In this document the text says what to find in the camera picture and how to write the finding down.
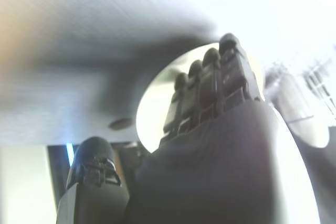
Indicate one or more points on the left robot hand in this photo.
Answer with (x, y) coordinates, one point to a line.
(210, 169)

